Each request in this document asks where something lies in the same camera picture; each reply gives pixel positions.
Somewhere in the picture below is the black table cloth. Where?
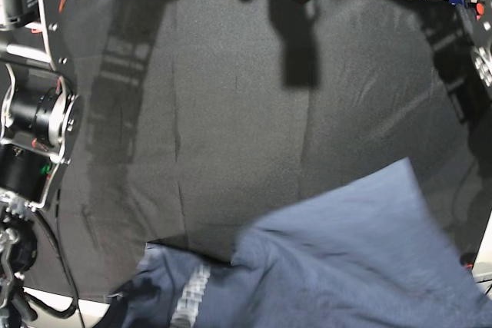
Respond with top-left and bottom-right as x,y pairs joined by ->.
22,0 -> 492,306

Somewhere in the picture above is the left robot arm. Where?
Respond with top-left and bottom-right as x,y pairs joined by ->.
457,5 -> 491,126

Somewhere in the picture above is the orange clamp top right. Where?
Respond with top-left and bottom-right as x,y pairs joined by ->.
474,0 -> 486,19

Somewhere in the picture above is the light blue t-shirt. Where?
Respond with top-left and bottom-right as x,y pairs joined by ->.
99,159 -> 491,327

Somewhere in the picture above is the orange blue clamp bottom right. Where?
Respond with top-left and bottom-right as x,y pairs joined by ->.
460,253 -> 475,270

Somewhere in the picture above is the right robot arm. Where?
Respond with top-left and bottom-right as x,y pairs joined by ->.
1,0 -> 83,327

